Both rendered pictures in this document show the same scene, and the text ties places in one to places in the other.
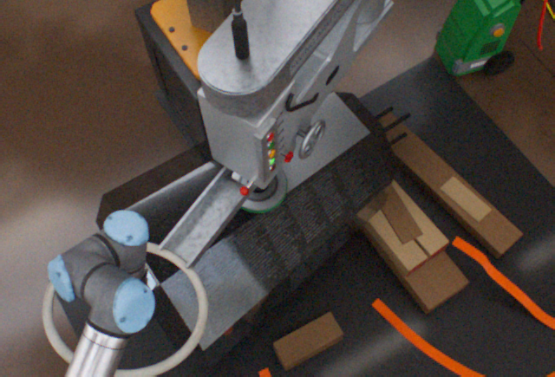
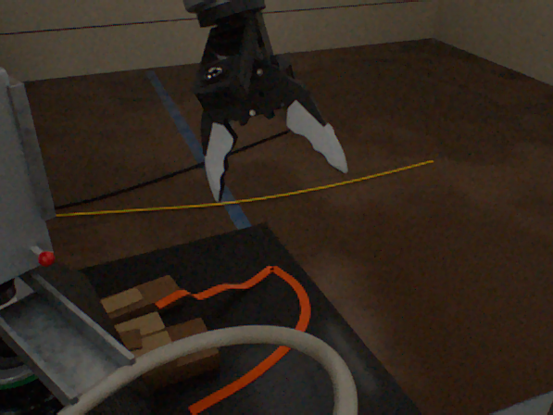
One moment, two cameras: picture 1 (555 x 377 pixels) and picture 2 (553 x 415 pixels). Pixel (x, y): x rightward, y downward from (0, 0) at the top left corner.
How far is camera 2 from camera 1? 1.65 m
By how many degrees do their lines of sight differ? 60
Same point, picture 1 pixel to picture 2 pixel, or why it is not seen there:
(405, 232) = (131, 342)
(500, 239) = (168, 289)
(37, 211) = not seen: outside the picture
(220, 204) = (36, 325)
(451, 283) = (197, 330)
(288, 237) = not seen: hidden behind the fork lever
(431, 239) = (148, 323)
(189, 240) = (78, 370)
